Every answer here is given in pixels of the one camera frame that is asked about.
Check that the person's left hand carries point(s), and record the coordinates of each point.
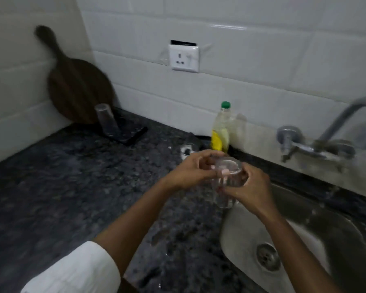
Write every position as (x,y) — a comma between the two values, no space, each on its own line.
(189,172)

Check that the person's right hand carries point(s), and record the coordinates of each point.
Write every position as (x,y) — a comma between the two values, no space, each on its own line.
(256,195)

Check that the black tray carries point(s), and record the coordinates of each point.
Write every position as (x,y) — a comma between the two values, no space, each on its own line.
(131,135)

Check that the chrome wall faucet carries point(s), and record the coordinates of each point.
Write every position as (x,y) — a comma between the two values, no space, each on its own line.
(335,147)

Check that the person's right forearm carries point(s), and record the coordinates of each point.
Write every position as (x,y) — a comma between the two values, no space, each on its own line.
(299,259)

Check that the person's left forearm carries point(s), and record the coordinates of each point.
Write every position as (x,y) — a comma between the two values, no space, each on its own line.
(134,228)

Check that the black frying pan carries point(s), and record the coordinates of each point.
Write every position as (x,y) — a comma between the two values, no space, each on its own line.
(201,141)

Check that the stainless steel sink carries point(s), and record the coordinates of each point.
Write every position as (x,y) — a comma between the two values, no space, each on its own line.
(241,241)

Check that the green capped oil bottle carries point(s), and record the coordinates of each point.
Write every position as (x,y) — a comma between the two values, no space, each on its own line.
(221,134)

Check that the metal sink drain strainer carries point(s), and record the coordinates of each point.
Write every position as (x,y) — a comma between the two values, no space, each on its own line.
(268,256)

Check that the round wooden cutting board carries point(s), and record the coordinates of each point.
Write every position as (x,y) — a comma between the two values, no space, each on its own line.
(79,88)

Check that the white shirt sleeve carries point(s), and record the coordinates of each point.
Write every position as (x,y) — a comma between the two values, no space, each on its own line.
(73,271)

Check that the white wall socket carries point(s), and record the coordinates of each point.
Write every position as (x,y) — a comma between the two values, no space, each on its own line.
(183,59)

